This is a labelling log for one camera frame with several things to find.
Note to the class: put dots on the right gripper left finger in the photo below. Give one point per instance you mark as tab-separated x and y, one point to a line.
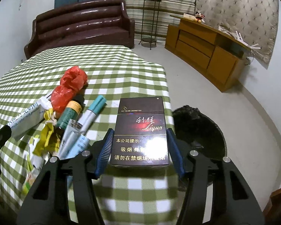
63	191

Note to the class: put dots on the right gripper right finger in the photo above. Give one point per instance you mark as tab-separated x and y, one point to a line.
233	202

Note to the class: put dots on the white milk powder box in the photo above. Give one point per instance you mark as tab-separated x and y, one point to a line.
29	118

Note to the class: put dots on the yellow wrapper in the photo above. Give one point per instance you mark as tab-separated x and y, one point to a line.
49	142

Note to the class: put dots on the light blue sachet packet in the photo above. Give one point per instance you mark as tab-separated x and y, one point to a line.
81	144

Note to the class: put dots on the green bottle yellow label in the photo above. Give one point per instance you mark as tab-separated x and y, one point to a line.
72	111

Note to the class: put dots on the teal white tube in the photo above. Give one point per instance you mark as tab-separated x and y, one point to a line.
76	128

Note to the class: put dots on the red plastic bag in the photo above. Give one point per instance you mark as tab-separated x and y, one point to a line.
73	80

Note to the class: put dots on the dark cigarette pack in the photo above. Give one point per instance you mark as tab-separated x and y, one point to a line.
140	133

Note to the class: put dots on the black trash bin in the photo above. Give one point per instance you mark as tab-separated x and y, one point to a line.
200	132

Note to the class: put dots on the wooden furniture at edge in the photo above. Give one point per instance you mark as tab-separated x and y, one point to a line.
272	211

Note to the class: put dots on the green checkered tablecloth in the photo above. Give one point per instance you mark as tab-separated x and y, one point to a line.
115	72

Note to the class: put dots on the wooden cabinet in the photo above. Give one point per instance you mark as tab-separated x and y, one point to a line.
216	55

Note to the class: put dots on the dark brown leather sofa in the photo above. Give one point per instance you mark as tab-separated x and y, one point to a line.
95	22

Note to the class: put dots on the white wifi router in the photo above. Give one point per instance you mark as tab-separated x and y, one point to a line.
238	36

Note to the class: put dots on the black metal plant stand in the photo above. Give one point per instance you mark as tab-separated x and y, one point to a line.
152	37

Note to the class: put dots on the mickey mouse toy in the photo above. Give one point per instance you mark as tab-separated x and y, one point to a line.
199	17

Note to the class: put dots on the beige quilted curtain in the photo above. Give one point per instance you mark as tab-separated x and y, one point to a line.
257	20

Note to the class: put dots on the small box on cabinet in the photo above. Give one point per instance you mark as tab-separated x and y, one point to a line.
189	17

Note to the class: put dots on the striped curtain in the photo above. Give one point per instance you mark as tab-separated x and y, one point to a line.
168	9

